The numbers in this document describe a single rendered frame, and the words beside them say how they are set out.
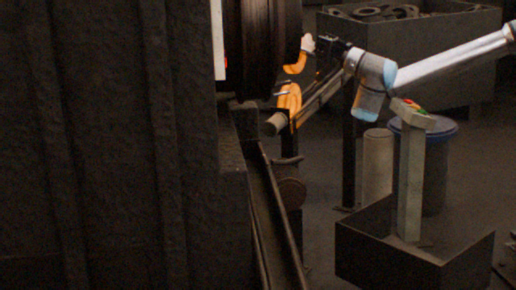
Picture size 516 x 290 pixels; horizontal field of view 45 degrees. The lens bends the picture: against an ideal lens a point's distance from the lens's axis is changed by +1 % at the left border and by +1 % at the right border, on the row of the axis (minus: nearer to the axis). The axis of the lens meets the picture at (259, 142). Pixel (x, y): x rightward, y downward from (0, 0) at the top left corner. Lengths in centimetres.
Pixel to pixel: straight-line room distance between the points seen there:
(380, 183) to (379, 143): 17
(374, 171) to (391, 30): 151
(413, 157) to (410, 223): 30
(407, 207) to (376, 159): 30
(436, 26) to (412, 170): 161
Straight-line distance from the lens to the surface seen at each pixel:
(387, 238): 154
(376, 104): 209
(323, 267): 258
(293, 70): 216
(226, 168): 126
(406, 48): 395
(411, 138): 257
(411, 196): 267
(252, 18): 143
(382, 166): 252
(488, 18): 430
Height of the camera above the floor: 135
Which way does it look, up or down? 20 degrees down
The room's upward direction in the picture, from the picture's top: 2 degrees counter-clockwise
